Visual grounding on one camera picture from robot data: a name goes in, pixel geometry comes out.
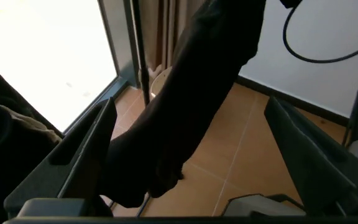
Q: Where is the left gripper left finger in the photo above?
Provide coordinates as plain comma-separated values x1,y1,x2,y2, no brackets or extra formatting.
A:
4,96,117,218

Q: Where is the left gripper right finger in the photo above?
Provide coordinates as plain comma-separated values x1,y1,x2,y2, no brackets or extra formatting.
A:
264,96,358,217

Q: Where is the black garment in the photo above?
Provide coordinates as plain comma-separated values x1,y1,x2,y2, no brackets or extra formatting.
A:
99,0,267,208
0,58,65,224

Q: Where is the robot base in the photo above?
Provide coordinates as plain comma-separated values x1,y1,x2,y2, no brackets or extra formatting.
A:
222,82,358,217

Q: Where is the white laundry basket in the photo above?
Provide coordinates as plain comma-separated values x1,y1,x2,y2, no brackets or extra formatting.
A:
150,66,173,100

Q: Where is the black clothes rack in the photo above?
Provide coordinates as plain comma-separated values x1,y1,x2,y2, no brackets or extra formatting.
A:
109,0,152,217

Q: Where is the brown curtain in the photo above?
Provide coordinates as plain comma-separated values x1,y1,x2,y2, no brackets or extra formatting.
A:
138,0,205,71

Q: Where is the black cable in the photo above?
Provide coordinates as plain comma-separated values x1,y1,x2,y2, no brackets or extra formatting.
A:
280,0,358,64

